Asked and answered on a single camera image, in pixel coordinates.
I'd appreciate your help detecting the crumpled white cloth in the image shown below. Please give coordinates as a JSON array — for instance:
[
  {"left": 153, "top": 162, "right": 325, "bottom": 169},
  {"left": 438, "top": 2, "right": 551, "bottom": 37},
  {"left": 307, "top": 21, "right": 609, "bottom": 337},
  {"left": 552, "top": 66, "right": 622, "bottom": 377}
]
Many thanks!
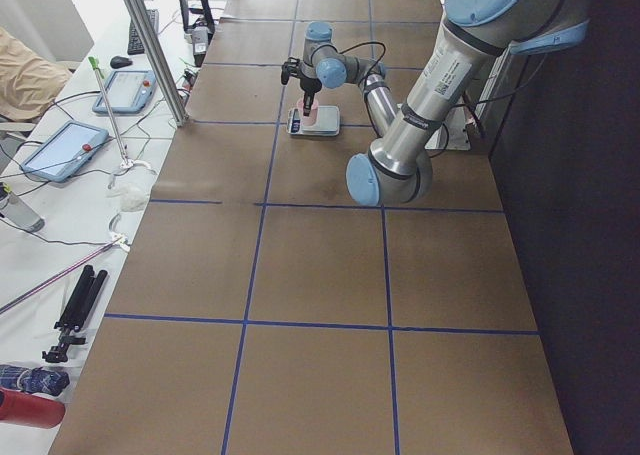
[{"left": 107, "top": 179, "right": 149, "bottom": 213}]

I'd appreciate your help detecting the red water bottle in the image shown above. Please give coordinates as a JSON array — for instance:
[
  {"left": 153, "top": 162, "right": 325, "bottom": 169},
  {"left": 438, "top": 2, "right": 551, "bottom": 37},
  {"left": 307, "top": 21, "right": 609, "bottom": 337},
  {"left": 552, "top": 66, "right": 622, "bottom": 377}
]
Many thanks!
[{"left": 1, "top": 389, "right": 66, "bottom": 429}]

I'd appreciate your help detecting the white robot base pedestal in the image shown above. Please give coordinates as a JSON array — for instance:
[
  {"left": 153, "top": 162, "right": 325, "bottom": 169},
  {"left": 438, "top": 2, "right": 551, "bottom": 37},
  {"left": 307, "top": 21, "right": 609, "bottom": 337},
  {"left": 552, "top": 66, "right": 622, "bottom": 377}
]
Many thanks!
[{"left": 425, "top": 107, "right": 471, "bottom": 152}]

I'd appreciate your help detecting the black computer mouse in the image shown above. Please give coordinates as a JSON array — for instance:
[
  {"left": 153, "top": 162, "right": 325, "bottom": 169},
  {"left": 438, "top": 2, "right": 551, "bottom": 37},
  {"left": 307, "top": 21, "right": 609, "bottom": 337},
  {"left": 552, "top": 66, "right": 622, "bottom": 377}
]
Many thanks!
[{"left": 110, "top": 56, "right": 133, "bottom": 69}]

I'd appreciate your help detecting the aluminium frame post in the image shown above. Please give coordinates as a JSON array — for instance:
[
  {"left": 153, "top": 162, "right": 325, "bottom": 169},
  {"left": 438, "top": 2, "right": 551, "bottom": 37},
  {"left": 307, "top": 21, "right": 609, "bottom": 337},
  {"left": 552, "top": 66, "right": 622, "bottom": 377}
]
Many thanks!
[{"left": 123, "top": 0, "right": 188, "bottom": 127}]

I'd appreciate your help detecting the grabber stick green tip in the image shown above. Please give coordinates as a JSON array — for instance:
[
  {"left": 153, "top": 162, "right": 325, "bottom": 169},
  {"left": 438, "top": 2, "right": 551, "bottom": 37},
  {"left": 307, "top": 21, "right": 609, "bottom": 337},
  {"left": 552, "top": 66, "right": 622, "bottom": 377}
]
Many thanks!
[{"left": 88, "top": 56, "right": 156, "bottom": 174}]

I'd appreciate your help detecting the pink grabber stick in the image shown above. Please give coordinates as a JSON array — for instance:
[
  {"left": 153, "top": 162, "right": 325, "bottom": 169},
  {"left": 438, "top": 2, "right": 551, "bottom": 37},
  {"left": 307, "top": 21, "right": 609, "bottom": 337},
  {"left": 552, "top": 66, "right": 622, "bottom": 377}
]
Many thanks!
[{"left": 1, "top": 212, "right": 130, "bottom": 314}]

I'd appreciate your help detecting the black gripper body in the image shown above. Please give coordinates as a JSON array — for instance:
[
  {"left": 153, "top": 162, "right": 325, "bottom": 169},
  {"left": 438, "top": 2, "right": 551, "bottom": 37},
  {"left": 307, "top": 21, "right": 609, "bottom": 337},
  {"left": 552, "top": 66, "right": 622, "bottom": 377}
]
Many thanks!
[{"left": 300, "top": 72, "right": 320, "bottom": 93}]

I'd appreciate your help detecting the blue folded umbrella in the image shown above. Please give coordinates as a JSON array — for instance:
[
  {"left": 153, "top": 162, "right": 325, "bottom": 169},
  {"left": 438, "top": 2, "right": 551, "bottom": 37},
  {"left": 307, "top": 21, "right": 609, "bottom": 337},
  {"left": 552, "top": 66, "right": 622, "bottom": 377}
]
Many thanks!
[{"left": 1, "top": 364, "right": 70, "bottom": 397}]

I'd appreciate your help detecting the person in beige shirt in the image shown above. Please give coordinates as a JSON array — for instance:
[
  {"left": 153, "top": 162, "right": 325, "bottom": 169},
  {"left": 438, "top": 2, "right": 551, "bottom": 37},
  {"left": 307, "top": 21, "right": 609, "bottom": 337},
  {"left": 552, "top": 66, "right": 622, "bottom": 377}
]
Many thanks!
[{"left": 1, "top": 28, "right": 72, "bottom": 122}]

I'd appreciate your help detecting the pink cup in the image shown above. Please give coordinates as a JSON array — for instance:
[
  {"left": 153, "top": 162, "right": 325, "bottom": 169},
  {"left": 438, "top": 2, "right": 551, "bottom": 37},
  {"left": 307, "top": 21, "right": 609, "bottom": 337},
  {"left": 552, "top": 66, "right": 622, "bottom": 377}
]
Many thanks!
[{"left": 296, "top": 98, "right": 319, "bottom": 127}]

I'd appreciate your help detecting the teach pendant tablet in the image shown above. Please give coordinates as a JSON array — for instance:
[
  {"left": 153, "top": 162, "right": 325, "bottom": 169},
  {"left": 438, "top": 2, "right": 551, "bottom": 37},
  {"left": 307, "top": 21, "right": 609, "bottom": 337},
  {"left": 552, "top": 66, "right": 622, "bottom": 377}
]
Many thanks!
[
  {"left": 20, "top": 121, "right": 109, "bottom": 183},
  {"left": 100, "top": 70, "right": 156, "bottom": 115}
]

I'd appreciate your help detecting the far teach pendant tablet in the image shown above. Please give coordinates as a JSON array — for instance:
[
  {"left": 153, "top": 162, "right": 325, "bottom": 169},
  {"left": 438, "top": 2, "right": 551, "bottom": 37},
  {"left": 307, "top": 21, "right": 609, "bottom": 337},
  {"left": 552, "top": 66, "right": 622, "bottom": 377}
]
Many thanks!
[{"left": 100, "top": 70, "right": 156, "bottom": 115}]

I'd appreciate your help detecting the black folded tripod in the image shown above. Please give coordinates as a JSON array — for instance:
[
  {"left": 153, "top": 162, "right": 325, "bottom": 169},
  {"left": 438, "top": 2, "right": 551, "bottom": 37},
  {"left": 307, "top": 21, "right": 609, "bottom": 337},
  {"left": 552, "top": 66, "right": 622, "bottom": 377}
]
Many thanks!
[{"left": 42, "top": 265, "right": 108, "bottom": 363}]

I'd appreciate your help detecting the black keyboard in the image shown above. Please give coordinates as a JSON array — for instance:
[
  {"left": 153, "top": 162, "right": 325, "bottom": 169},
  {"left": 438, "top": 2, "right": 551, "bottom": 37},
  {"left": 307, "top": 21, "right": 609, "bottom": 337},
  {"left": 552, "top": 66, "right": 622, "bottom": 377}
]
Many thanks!
[{"left": 126, "top": 8, "right": 161, "bottom": 56}]

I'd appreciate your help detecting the near teach pendant tablet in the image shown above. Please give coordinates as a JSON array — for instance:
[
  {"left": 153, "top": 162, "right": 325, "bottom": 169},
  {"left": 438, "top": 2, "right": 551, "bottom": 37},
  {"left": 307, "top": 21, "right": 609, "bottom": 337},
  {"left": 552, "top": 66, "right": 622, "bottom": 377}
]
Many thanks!
[{"left": 20, "top": 121, "right": 109, "bottom": 183}]

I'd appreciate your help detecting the grey water bottle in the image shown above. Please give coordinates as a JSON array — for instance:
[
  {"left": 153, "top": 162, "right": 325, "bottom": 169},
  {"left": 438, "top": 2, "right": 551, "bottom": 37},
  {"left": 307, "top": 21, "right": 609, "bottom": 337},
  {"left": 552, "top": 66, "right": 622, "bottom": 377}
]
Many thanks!
[{"left": 1, "top": 182, "right": 45, "bottom": 233}]

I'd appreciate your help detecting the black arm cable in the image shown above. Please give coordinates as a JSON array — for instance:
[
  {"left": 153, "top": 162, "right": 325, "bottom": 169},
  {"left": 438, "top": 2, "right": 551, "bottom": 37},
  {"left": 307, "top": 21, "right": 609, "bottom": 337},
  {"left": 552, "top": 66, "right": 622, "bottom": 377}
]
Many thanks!
[{"left": 337, "top": 41, "right": 388, "bottom": 81}]

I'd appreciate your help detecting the digital kitchen scale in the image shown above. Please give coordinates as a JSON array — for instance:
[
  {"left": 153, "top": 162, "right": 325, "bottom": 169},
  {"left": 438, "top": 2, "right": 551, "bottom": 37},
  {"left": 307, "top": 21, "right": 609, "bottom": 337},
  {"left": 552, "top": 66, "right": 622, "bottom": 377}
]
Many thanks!
[{"left": 286, "top": 105, "right": 340, "bottom": 137}]

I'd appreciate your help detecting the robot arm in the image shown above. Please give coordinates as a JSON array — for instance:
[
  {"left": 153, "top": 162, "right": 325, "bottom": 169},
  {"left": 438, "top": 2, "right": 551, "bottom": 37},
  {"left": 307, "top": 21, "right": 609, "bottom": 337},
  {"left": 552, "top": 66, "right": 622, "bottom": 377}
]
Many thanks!
[{"left": 282, "top": 0, "right": 590, "bottom": 206}]

